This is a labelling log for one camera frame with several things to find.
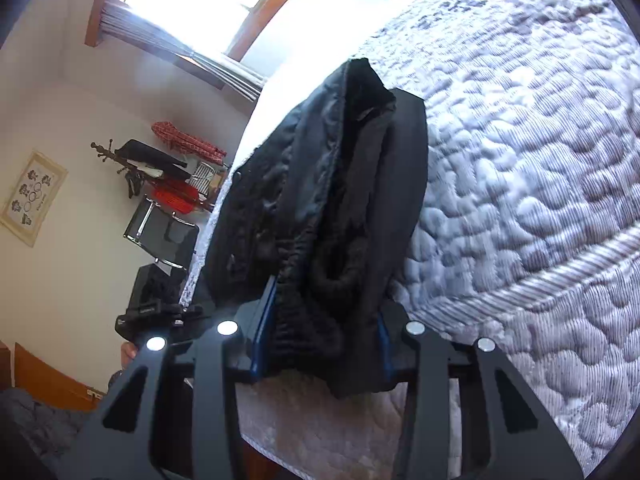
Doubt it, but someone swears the grey pleated curtain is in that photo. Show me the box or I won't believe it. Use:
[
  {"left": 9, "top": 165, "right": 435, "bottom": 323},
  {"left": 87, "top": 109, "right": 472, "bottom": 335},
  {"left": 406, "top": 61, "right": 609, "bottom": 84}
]
[{"left": 99, "top": 1, "right": 267, "bottom": 104}]

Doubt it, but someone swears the grey quilted mattress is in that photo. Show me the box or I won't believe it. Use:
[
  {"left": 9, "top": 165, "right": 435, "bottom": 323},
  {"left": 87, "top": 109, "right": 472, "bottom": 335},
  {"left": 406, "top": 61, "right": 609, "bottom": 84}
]
[{"left": 180, "top": 0, "right": 640, "bottom": 480}]

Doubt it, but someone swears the wall poster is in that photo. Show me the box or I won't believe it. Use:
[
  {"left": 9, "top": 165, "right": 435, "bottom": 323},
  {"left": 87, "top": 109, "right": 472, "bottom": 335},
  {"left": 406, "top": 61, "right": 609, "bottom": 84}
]
[{"left": 0, "top": 148, "right": 69, "bottom": 248}]

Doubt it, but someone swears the black hanging garment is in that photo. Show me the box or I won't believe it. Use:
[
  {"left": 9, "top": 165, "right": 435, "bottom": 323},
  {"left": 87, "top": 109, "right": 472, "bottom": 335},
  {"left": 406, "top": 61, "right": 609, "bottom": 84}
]
[{"left": 116, "top": 138, "right": 194, "bottom": 181}]

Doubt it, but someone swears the dark wooden coat rack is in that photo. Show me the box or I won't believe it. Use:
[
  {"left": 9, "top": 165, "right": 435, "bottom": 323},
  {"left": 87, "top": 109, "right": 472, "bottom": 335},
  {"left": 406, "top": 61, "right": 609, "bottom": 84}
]
[{"left": 90, "top": 140, "right": 147, "bottom": 200}]

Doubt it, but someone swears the plain red garment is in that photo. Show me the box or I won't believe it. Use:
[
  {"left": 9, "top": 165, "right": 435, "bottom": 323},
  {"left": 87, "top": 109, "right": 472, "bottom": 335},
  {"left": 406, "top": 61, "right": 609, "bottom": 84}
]
[{"left": 147, "top": 180, "right": 204, "bottom": 216}]

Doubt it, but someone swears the white striped cloth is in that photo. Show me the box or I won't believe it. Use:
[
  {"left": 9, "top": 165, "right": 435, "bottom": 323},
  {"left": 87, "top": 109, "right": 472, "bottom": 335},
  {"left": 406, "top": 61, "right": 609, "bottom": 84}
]
[{"left": 192, "top": 162, "right": 219, "bottom": 194}]

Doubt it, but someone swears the dark grey cloth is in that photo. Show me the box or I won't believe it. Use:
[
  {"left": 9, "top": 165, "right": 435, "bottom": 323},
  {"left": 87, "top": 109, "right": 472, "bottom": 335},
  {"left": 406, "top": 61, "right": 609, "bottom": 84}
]
[{"left": 0, "top": 387, "right": 103, "bottom": 480}]

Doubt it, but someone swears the wooden framed window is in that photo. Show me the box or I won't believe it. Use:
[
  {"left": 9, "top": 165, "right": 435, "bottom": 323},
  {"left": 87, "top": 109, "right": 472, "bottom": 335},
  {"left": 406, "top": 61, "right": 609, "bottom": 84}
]
[{"left": 84, "top": 0, "right": 332, "bottom": 92}]

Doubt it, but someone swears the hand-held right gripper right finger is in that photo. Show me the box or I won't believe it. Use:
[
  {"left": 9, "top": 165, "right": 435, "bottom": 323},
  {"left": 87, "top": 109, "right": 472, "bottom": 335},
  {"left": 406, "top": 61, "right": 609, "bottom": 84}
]
[{"left": 375, "top": 302, "right": 586, "bottom": 480}]

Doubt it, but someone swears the black jacket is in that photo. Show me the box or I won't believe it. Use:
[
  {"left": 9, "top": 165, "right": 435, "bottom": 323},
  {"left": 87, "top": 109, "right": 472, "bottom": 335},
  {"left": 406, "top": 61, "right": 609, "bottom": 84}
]
[{"left": 202, "top": 57, "right": 431, "bottom": 399}]

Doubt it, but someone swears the black chrome chair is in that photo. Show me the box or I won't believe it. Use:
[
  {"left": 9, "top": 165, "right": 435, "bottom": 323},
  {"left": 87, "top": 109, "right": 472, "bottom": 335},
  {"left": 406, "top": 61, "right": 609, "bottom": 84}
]
[{"left": 123, "top": 197, "right": 201, "bottom": 269}]

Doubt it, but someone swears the red patterned garment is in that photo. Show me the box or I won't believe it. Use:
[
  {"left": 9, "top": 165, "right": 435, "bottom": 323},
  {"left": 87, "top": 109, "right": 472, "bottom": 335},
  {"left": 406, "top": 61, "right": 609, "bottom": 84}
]
[{"left": 151, "top": 120, "right": 229, "bottom": 165}]

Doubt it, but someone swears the brown wooden furniture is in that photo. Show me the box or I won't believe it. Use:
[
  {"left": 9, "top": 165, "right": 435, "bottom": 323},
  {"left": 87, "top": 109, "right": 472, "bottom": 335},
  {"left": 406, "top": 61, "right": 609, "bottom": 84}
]
[{"left": 0, "top": 340, "right": 107, "bottom": 414}]

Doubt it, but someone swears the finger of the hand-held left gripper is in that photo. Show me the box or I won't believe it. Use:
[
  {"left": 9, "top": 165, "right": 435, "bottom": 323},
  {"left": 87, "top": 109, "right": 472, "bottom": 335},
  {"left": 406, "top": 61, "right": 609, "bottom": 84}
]
[{"left": 175, "top": 302, "right": 207, "bottom": 328}]

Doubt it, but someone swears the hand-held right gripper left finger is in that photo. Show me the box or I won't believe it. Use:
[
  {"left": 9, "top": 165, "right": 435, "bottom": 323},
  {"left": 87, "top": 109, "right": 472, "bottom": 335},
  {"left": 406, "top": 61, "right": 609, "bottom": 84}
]
[{"left": 65, "top": 275, "right": 281, "bottom": 480}]

